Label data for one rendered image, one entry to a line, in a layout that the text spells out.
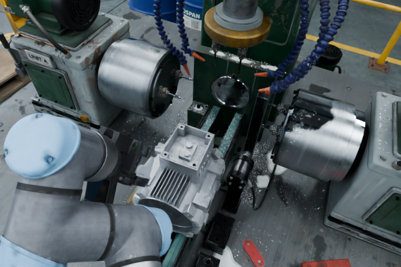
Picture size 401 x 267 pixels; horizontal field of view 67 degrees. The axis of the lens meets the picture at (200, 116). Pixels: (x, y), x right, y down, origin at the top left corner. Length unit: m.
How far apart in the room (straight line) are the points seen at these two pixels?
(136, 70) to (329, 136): 0.60
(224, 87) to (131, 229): 0.74
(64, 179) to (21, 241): 0.08
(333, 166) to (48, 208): 0.72
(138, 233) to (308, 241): 0.73
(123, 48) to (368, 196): 0.85
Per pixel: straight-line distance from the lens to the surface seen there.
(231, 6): 0.80
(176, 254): 0.88
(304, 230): 1.10
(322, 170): 0.92
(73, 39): 1.10
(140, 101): 0.99
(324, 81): 1.61
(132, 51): 1.03
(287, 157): 0.91
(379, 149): 0.88
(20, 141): 0.39
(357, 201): 1.00
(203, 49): 1.06
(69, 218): 0.41
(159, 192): 0.74
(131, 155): 0.56
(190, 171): 0.74
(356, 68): 3.26
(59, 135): 0.37
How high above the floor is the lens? 1.76
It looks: 48 degrees down
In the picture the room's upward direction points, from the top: 4 degrees clockwise
